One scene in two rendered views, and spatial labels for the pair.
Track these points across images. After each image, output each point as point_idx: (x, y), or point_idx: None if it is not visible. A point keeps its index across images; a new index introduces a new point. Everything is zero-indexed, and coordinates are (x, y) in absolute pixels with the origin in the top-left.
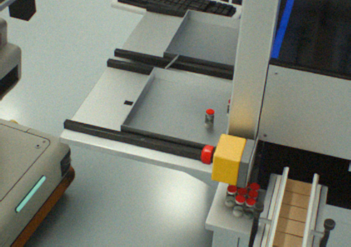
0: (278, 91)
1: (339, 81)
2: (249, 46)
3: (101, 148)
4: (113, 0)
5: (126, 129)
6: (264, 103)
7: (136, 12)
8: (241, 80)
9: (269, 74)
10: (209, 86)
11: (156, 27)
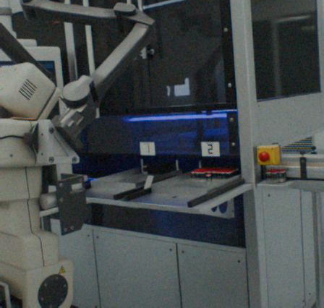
0: (260, 116)
1: (270, 101)
2: (252, 95)
3: (215, 202)
4: None
5: (209, 189)
6: (258, 124)
7: None
8: (252, 115)
9: (257, 107)
10: (174, 182)
11: (92, 193)
